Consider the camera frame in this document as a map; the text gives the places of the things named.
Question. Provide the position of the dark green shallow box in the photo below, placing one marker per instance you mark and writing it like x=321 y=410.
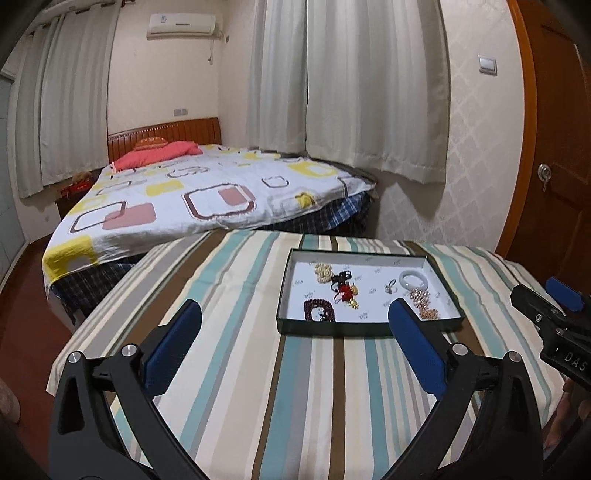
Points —
x=323 y=328

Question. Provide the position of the white air conditioner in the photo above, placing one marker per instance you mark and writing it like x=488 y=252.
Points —
x=182 y=25

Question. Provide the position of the bed with patterned quilt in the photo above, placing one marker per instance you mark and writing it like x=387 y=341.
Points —
x=207 y=184

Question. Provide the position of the orange wooden headboard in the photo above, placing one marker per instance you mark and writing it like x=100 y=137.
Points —
x=184 y=131

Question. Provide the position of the dark wooden nightstand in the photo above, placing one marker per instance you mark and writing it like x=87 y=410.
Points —
x=69 y=205

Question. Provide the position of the crystal flower brooch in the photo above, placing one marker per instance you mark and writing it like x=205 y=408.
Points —
x=420 y=296

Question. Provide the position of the wide white curtain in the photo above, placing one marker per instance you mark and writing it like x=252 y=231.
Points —
x=369 y=92

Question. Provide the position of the white jade bangle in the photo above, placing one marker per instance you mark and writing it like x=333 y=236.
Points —
x=403 y=278

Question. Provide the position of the person's right hand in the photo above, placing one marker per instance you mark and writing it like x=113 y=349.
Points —
x=556 y=415

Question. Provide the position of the pink pillow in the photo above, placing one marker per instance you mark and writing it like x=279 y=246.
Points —
x=157 y=154

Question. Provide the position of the gold flower brooch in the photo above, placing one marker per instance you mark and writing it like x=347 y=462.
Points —
x=428 y=314

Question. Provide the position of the brown wooden door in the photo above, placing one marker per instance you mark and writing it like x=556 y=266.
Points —
x=554 y=115

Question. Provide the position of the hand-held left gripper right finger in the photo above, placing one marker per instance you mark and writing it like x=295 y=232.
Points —
x=415 y=341

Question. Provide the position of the white window curtain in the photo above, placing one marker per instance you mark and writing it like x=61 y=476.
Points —
x=64 y=92

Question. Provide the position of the narrow white curtain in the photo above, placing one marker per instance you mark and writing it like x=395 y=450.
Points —
x=277 y=69

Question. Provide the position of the white light switch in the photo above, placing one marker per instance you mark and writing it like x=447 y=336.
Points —
x=488 y=64

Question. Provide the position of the orange cushion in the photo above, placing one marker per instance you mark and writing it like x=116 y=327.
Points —
x=150 y=142

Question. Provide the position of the silver door lock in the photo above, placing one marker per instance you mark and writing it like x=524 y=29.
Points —
x=544 y=173

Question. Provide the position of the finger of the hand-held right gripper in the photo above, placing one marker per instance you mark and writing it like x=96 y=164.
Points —
x=531 y=302
x=565 y=293

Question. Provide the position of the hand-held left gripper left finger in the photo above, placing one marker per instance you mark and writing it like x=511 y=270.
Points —
x=171 y=341

